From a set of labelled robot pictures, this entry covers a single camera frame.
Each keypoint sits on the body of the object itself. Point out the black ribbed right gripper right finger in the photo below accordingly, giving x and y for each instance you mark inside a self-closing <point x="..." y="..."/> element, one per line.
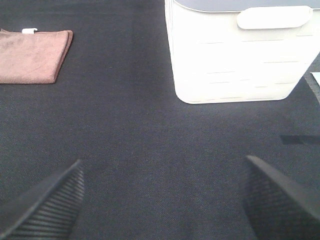
<point x="277" y="207"/>

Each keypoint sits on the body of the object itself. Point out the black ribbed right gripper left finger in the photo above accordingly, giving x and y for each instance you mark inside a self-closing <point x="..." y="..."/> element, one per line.
<point x="48" y="210"/>

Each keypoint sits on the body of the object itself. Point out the folded brown towel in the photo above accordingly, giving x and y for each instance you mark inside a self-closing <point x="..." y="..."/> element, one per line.
<point x="31" y="57"/>

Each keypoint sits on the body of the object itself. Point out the white plastic storage bin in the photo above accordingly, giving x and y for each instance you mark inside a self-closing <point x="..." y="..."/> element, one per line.
<point x="225" y="51"/>

